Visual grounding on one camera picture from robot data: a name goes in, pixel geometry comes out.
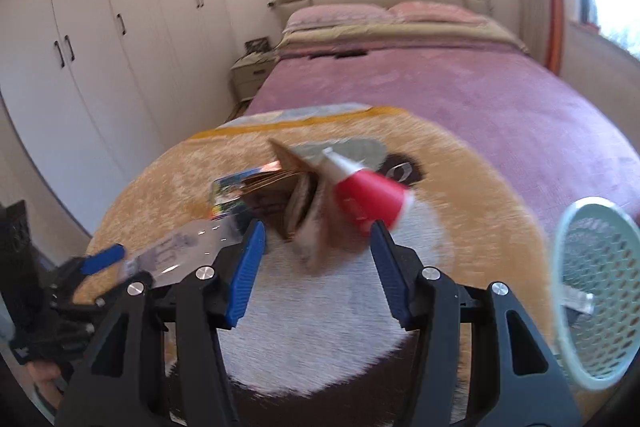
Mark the bed with purple cover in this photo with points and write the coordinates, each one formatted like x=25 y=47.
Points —
x=500 y=107

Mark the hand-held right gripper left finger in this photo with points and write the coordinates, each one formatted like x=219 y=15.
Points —
x=245 y=272

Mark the clear plastic package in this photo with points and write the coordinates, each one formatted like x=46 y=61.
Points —
x=170 y=247

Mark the red paper cup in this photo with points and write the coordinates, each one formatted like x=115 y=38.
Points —
x=365 y=197

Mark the beige folded quilt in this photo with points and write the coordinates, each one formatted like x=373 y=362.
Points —
x=400 y=37

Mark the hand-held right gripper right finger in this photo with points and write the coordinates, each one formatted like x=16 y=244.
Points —
x=392 y=277

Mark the white nightstand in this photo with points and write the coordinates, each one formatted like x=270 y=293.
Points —
x=250 y=77

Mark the white wardrobe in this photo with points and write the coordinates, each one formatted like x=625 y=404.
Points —
x=115 y=57

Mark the grey plastic wrapper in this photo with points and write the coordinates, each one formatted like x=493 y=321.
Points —
x=350 y=154

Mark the pink pillow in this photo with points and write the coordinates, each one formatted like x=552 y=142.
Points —
x=340 y=17
x=440 y=13

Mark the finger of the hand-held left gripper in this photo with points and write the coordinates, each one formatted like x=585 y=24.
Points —
x=102 y=257
x=80 y=304

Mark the person's left hand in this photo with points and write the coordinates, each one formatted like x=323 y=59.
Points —
x=45 y=387

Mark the colourful foil packet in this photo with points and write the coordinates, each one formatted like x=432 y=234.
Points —
x=230 y=192

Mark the teal plastic basket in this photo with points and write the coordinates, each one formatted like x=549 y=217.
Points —
x=560 y=257

